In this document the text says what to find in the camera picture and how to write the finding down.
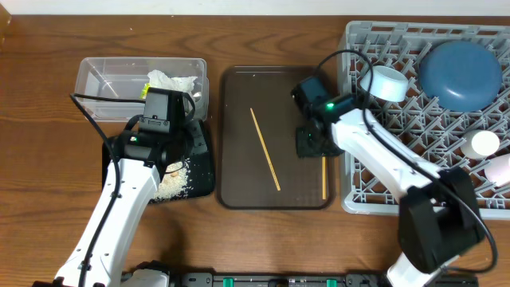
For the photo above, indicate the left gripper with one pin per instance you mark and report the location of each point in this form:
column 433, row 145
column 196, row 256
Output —
column 197, row 140

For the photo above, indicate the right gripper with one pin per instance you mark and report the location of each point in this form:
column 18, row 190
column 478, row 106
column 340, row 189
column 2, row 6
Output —
column 304, row 147

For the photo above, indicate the wooden chopstick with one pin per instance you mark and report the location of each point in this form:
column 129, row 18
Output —
column 265, row 150
column 324, row 178

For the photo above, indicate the rice pile with nuts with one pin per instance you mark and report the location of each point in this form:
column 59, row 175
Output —
column 174, row 185

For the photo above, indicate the yellow snack wrapper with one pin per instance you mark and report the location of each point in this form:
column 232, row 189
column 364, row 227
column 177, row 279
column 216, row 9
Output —
column 143, row 94

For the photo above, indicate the white tissue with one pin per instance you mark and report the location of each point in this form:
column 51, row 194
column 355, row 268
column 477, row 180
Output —
column 158, row 79

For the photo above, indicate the light blue bowl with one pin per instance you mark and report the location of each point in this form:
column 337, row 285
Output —
column 386, row 84

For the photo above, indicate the dark blue bowl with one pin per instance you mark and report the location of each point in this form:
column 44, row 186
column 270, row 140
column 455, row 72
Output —
column 464, row 76

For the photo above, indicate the cream white cup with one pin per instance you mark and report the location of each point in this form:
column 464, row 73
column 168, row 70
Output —
column 480, row 144

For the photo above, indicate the pink cup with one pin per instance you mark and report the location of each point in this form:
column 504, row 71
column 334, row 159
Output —
column 497, row 171

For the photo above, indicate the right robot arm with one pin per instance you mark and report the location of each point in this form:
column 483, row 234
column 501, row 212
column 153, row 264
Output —
column 438, row 216

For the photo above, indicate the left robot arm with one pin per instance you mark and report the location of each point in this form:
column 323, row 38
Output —
column 147, row 167

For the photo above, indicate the black waste tray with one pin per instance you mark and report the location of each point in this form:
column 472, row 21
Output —
column 148, row 148

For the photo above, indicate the grey dishwasher rack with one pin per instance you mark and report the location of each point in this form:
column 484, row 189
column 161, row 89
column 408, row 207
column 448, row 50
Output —
column 419, row 122

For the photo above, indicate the brown serving tray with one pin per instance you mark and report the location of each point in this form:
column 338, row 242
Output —
column 244, row 179

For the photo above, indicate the clear plastic bin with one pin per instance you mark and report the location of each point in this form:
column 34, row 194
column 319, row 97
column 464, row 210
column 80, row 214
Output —
column 115, row 83

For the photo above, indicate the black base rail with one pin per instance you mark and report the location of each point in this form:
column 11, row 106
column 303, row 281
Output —
column 279, row 280

